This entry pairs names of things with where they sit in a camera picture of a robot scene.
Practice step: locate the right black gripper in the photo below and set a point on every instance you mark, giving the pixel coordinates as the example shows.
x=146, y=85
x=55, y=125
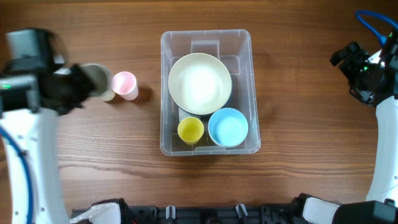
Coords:
x=356, y=57

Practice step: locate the light blue small bowl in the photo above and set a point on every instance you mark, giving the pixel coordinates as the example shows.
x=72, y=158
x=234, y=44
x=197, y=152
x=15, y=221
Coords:
x=228, y=127

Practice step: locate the cream plastic cup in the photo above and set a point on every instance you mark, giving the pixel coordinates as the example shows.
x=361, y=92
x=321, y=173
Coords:
x=108, y=95

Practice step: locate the yellow plastic cup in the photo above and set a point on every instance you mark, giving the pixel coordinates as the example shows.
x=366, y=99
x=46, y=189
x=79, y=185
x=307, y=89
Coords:
x=190, y=130

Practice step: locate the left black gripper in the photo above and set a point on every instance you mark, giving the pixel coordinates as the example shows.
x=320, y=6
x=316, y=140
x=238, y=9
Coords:
x=77, y=70

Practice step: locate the cream large bowl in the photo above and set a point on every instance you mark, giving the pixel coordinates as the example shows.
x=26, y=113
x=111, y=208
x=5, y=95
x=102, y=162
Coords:
x=197, y=68

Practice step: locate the pink plastic cup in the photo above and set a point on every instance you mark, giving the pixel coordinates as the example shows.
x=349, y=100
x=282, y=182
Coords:
x=125, y=85

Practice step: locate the clear plastic storage container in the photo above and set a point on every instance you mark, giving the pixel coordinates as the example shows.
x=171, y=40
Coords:
x=233, y=48

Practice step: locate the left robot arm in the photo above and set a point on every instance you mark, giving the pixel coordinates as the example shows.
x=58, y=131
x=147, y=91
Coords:
x=36, y=89

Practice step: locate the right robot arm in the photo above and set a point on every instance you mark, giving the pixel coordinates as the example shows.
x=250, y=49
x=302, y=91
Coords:
x=380, y=205

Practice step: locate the dark blue plate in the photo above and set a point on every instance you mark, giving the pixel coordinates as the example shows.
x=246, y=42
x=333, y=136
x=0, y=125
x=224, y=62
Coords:
x=204, y=98

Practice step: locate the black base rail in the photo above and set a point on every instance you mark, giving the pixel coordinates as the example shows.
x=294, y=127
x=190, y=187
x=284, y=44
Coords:
x=240, y=213

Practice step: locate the grey plastic cup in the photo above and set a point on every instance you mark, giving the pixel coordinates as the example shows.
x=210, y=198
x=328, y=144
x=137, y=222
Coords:
x=99, y=75

